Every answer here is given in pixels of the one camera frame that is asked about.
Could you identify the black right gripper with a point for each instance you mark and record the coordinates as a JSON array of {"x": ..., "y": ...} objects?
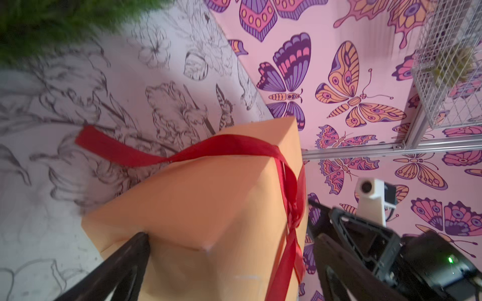
[{"x": 375, "y": 246}]

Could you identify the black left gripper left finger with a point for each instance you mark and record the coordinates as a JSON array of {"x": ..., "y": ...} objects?
[{"x": 119, "y": 277}]

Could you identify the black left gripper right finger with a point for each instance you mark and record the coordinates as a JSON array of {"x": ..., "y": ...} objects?
[{"x": 342, "y": 277}]

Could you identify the red satin ribbon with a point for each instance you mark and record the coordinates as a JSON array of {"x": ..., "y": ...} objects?
[{"x": 286, "y": 195}]

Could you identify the green plant in basket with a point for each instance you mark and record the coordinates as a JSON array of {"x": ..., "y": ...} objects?
[{"x": 453, "y": 66}]

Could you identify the green artificial grass mat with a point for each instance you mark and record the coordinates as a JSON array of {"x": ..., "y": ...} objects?
[{"x": 30, "y": 28}]

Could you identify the white wire basket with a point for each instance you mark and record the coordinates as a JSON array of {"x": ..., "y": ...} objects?
[{"x": 452, "y": 23}]

